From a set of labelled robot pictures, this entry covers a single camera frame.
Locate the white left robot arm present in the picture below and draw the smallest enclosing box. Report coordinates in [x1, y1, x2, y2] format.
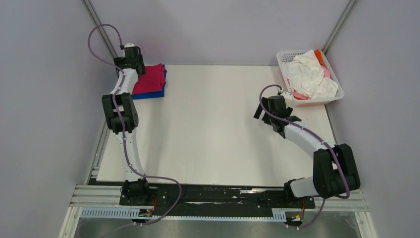
[102, 43, 152, 205]

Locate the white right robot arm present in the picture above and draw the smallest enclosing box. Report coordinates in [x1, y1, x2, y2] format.
[254, 95, 361, 207]

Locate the white crumpled t-shirt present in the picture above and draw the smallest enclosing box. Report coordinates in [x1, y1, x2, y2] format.
[281, 50, 338, 100]

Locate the folded blue t-shirt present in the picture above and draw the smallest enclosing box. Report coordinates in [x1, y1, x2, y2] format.
[131, 67, 167, 101]

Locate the white plastic laundry basket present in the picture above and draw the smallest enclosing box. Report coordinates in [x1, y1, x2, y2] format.
[276, 50, 344, 107]

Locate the orange t-shirt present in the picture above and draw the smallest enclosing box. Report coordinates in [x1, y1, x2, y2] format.
[314, 49, 326, 67]

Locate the right metal corner strip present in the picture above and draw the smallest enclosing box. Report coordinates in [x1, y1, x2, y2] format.
[322, 0, 359, 54]

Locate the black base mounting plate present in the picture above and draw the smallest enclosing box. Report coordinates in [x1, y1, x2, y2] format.
[129, 183, 315, 218]

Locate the metal corner wall strip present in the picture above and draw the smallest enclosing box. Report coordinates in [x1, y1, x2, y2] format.
[81, 0, 121, 69]

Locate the aluminium frame rail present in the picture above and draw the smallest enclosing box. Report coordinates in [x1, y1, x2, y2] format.
[58, 185, 120, 238]

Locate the white slotted cable duct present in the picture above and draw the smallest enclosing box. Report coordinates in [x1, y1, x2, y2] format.
[80, 207, 287, 221]

